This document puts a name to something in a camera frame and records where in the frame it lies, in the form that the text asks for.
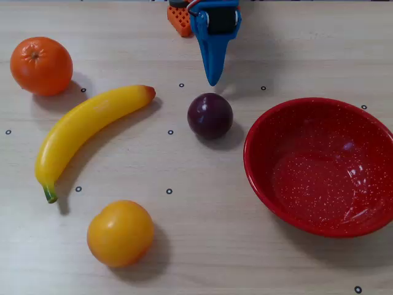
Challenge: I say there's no yellow plastic banana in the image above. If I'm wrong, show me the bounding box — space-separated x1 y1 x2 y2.
34 85 157 204

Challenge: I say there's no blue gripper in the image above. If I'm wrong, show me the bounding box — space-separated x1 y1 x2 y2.
189 0 243 87

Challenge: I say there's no red white servo cable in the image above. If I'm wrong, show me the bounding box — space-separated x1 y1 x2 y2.
186 0 203 18

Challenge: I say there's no yellow peach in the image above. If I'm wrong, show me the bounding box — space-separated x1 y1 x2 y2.
87 200 155 268

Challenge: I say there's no dark purple plum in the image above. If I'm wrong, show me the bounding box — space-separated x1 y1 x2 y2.
187 92 234 141

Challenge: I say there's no red speckled enamel bowl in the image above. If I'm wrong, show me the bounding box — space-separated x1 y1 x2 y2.
243 97 393 239

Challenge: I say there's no orange fruit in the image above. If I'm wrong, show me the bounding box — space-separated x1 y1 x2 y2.
9 36 74 96

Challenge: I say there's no orange robot base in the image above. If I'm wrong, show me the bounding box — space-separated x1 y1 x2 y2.
167 5 195 38

